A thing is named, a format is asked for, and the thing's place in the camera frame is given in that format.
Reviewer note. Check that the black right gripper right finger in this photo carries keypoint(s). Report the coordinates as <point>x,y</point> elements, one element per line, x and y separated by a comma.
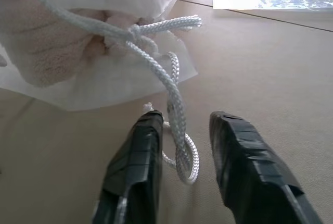
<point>249,161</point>

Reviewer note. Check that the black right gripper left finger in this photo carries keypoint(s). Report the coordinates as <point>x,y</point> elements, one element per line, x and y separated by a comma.
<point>135,161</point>

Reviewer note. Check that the beige terry towel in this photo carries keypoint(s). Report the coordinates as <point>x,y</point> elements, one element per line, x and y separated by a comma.
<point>54,49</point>

